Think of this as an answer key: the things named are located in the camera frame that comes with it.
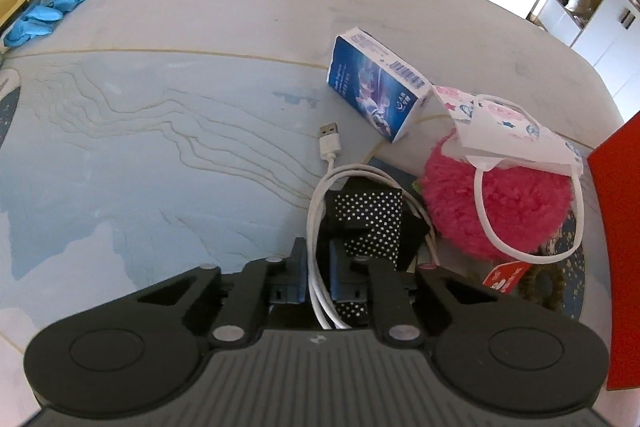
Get black dotted fingerless glove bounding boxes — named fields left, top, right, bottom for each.
left=322, top=188, right=434, bottom=329

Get low white shoe bench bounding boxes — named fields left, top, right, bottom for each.
left=536, top=0, right=583, bottom=48

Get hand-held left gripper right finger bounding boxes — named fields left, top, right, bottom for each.
left=327, top=239, right=495, bottom=348

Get blue and white carton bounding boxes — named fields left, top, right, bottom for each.
left=327, top=27, right=431, bottom=144

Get red cardboard box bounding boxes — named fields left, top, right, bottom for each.
left=587, top=109, right=640, bottom=394

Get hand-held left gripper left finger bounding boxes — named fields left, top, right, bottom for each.
left=135, top=237, right=308, bottom=348

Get pink plush strawberry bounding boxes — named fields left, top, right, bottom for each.
left=417, top=132, right=577, bottom=297

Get brown hair scrunchie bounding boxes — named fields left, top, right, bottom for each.
left=520, top=264, right=567, bottom=309

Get printed white face mask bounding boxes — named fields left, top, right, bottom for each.
left=432, top=84, right=586, bottom=266

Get white USB cable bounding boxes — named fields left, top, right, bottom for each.
left=306, top=122, right=442, bottom=333

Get white base cabinet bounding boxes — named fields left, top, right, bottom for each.
left=570, top=0, right=640, bottom=120

